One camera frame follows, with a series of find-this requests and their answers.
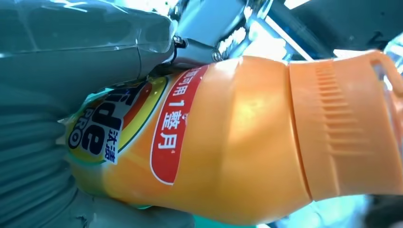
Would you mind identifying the ribbed grey left arm sleeve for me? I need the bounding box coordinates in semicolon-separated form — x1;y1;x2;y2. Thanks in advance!
0;105;78;228

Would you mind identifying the orange detergent bottle clear cap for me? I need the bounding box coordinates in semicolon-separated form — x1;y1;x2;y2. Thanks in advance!
64;49;403;226

